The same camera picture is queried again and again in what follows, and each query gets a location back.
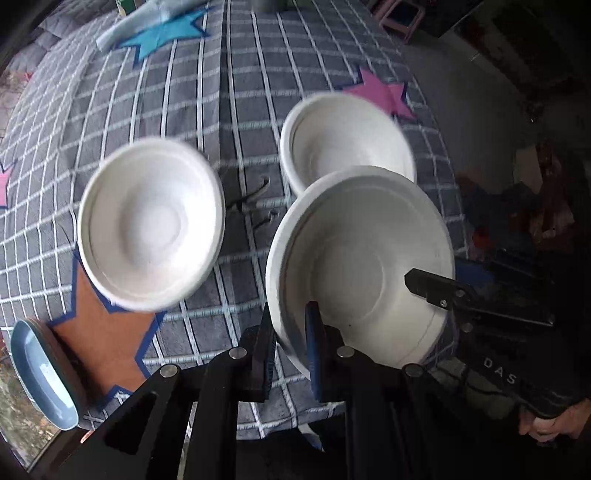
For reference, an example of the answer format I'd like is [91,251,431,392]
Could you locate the small white paper bowl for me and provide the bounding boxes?
[280,92,417,197]
[265,165,457,370]

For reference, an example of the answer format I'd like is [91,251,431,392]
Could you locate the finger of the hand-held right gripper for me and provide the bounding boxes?
[404,269,557,328]
[455,249,555,301]

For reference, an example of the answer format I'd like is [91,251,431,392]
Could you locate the grey quilted blanket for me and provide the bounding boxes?
[7,7,118,81]

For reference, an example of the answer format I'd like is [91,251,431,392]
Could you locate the light blue towel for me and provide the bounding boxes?
[96,0,213,51]

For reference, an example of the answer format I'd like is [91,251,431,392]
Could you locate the blue plate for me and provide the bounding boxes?
[10,318,89,431]

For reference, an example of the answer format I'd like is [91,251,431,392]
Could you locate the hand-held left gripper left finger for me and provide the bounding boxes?
[34,302,278,480]

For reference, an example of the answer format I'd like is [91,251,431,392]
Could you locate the pink plastic stool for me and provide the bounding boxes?
[372,0,426,44]

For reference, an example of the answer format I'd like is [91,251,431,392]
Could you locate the checked printed tablecloth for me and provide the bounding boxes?
[0,0,467,439]

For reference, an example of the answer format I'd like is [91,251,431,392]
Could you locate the person's right hand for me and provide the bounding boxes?
[518,401,591,444]

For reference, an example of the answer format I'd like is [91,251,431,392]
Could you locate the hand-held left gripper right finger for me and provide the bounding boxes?
[304,301,481,480]

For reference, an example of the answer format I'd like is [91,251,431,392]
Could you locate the large white foam bowl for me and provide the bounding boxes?
[78,138,226,311]

